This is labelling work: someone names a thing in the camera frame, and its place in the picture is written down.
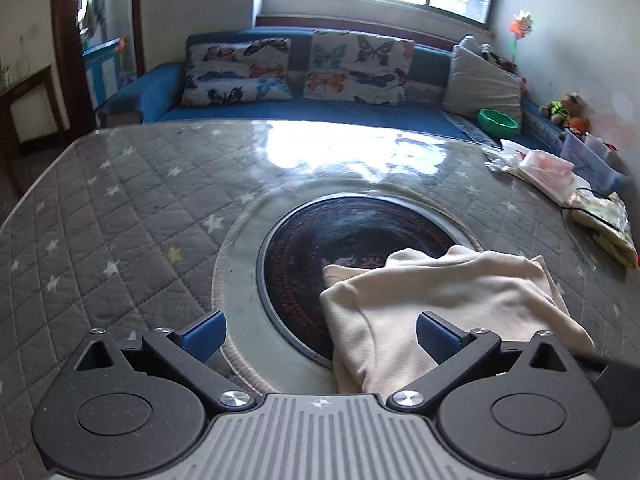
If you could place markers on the black white plush toy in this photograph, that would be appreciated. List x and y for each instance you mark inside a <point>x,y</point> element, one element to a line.
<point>489,55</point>

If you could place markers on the pink white plastic package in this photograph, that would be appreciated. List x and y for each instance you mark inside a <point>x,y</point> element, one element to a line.
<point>552,176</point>

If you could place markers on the teddy bear green vest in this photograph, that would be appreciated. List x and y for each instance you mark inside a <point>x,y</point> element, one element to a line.
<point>561,111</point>

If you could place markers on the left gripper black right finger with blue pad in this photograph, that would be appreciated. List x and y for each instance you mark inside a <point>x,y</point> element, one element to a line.
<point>514,409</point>

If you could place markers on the grey plain cushion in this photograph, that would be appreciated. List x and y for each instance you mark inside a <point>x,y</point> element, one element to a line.
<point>475,83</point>

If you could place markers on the yellow patterned folded cloth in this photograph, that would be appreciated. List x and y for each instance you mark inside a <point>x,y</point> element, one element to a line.
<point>607,221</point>

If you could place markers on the butterfly print cushion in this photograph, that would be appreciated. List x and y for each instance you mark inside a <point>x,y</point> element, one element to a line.
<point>356,67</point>
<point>220,74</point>

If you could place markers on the left butterfly print cushion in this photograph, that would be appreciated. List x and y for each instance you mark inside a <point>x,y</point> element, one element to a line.
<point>220,74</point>

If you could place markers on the orange plush toy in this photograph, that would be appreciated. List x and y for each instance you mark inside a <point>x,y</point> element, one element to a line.
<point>579,125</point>

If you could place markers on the cream garment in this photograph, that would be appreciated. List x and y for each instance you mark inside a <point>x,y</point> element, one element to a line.
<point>371,314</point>

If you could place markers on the clear blue storage bin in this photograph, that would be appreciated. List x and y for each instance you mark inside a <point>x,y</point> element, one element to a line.
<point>602,177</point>

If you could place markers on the black round induction cooktop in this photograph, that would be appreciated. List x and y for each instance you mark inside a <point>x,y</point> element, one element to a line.
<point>355,230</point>

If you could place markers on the dark wooden door frame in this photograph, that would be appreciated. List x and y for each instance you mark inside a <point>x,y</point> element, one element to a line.
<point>70,66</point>

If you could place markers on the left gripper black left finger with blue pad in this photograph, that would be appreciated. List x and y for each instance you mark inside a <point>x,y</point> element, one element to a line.
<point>131,408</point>

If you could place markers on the blue sofa bench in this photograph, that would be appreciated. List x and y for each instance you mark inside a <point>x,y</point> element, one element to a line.
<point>156,96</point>

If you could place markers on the grey quilted star table cover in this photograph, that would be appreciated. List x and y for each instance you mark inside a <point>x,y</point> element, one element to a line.
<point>123,231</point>

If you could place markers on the orange pinwheel toy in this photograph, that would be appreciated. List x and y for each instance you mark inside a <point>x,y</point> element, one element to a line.
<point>520,27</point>

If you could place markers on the green plastic bowl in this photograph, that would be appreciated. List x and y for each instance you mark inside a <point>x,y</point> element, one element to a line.
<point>497,124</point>

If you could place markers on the right butterfly print cushion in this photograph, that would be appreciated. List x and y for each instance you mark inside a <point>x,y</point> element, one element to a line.
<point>356,67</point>

